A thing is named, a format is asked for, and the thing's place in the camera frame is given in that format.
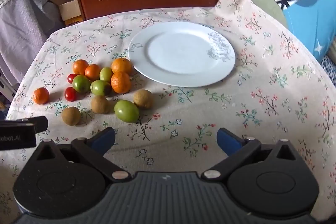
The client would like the green jujube back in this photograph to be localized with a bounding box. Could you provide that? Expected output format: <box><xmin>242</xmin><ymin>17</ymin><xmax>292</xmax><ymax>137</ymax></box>
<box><xmin>99</xmin><ymin>67</ymin><xmax>113</xmax><ymax>83</ymax></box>

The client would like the brown kiwi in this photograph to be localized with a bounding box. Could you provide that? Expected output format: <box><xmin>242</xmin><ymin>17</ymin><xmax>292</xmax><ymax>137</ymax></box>
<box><xmin>91</xmin><ymin>96</ymin><xmax>110</xmax><ymax>114</ymax></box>
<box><xmin>133</xmin><ymin>89</ymin><xmax>154</xmax><ymax>109</ymax></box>
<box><xmin>62</xmin><ymin>107</ymin><xmax>81</xmax><ymax>126</ymax></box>

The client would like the cardboard box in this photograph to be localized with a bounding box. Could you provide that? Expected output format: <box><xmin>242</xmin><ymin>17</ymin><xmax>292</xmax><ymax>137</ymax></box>
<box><xmin>59</xmin><ymin>0</ymin><xmax>83</xmax><ymax>27</ymax></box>

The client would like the cherry tomato back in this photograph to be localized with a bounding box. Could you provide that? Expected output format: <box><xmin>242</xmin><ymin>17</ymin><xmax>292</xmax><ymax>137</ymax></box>
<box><xmin>67</xmin><ymin>73</ymin><xmax>77</xmax><ymax>85</ymax></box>

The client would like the white ceramic plate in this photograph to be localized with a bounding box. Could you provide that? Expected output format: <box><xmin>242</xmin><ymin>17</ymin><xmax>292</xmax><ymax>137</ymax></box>
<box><xmin>128</xmin><ymin>22</ymin><xmax>236</xmax><ymax>88</ymax></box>

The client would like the large orange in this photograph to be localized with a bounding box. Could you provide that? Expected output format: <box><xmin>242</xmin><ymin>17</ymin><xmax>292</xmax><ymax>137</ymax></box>
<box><xmin>111</xmin><ymin>58</ymin><xmax>133</xmax><ymax>76</ymax></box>
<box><xmin>110</xmin><ymin>72</ymin><xmax>131</xmax><ymax>94</ymax></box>

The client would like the green jujube dark spot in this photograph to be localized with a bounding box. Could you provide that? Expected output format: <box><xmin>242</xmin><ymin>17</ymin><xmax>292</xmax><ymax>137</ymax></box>
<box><xmin>90</xmin><ymin>80</ymin><xmax>112</xmax><ymax>97</ymax></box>

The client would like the cherry tomato front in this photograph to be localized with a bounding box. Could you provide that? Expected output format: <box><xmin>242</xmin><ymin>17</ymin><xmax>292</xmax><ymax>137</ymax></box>
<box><xmin>64</xmin><ymin>87</ymin><xmax>77</xmax><ymax>102</ymax></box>

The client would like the floral tablecloth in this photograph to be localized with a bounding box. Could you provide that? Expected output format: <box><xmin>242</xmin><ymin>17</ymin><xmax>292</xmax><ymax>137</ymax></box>
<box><xmin>7</xmin><ymin>0</ymin><xmax>335</xmax><ymax>219</ymax></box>

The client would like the small orange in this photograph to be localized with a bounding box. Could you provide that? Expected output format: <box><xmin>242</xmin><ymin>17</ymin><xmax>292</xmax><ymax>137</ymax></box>
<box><xmin>72</xmin><ymin>59</ymin><xmax>89</xmax><ymax>75</ymax></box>
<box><xmin>84</xmin><ymin>64</ymin><xmax>101</xmax><ymax>81</ymax></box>
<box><xmin>33</xmin><ymin>88</ymin><xmax>50</xmax><ymax>105</ymax></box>

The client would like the checkered grey cloth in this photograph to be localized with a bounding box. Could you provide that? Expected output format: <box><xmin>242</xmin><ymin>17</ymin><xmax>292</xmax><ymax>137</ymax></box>
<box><xmin>1</xmin><ymin>0</ymin><xmax>63</xmax><ymax>86</ymax></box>

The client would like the cherry tomato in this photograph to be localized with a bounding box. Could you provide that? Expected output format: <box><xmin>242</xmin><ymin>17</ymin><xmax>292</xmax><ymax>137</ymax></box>
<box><xmin>64</xmin><ymin>87</ymin><xmax>77</xmax><ymax>102</ymax></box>
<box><xmin>67</xmin><ymin>73</ymin><xmax>77</xmax><ymax>85</ymax></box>

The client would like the large green jujube front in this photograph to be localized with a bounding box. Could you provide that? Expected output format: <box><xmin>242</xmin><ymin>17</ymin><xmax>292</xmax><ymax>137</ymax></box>
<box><xmin>114</xmin><ymin>100</ymin><xmax>139</xmax><ymax>123</ymax></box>

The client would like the large orange front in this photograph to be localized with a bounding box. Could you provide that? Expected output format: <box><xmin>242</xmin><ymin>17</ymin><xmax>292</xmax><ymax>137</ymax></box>
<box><xmin>110</xmin><ymin>72</ymin><xmax>131</xmax><ymax>94</ymax></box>

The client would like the large orange back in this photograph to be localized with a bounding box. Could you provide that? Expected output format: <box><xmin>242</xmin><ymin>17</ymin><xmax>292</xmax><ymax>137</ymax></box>
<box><xmin>111</xmin><ymin>58</ymin><xmax>133</xmax><ymax>76</ymax></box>

